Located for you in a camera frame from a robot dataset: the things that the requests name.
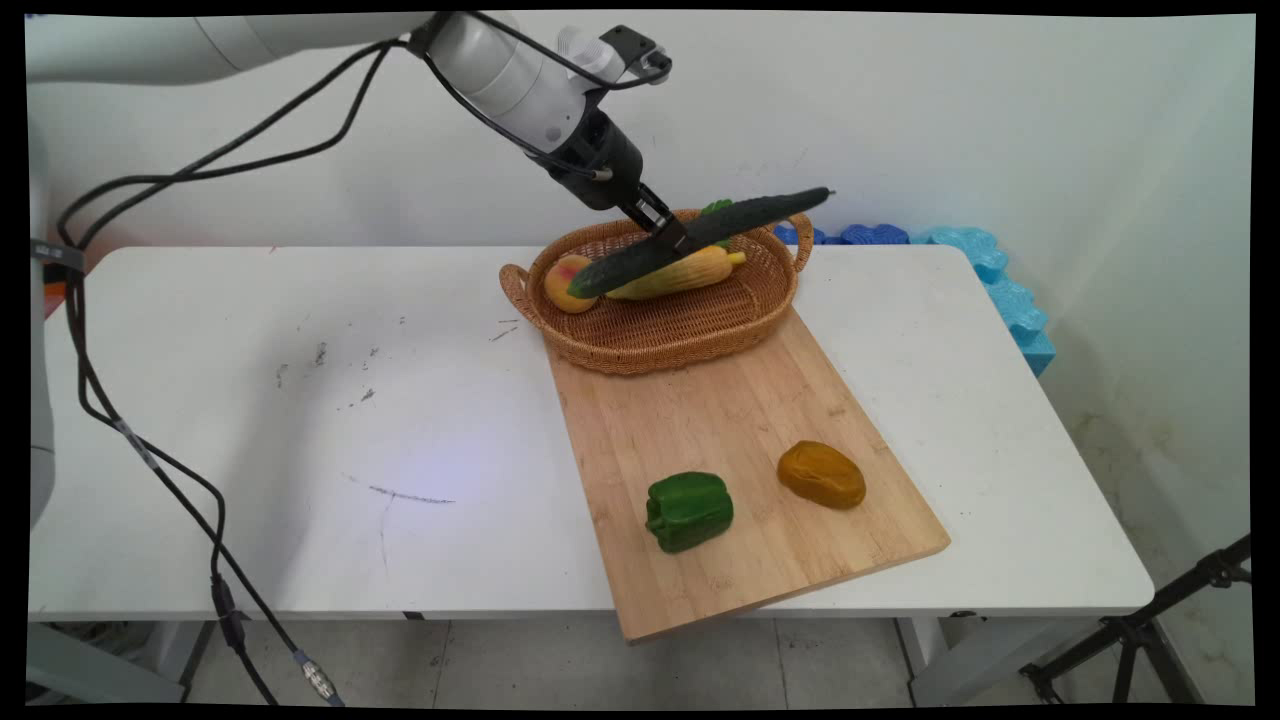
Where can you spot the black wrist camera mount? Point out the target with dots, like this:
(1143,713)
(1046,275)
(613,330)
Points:
(630,45)

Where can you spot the wooden cutting board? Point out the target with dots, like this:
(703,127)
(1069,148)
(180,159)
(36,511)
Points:
(760,560)

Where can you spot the black tripod stand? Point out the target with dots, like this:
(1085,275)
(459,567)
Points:
(1135,632)

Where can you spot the toy yellow corn cob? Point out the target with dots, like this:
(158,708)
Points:
(690,273)

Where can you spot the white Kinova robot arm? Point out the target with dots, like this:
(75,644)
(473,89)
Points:
(500,70)

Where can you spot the dark green toy cucumber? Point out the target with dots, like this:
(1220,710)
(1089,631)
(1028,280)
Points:
(740,220)

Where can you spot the woven wicker basket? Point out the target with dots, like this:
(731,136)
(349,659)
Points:
(670,335)

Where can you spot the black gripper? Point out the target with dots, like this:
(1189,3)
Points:
(595,160)

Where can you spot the toy green leaf vegetable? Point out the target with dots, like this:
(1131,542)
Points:
(715,208)

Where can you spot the orange object behind table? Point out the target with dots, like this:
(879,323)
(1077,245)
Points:
(52,298)

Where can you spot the toy green bell pepper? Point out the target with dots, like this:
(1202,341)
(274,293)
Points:
(690,512)

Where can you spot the light blue foam mat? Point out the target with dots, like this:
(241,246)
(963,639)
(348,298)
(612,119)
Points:
(1010,300)

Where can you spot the dark metal table leg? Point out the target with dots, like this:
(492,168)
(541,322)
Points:
(198,648)

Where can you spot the white table leg panel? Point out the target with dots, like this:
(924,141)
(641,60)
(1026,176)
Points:
(950,660)

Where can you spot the toy peach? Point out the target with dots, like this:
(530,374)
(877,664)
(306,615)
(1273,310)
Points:
(560,285)

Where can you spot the toy brown potato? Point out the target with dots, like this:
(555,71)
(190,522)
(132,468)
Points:
(822,476)

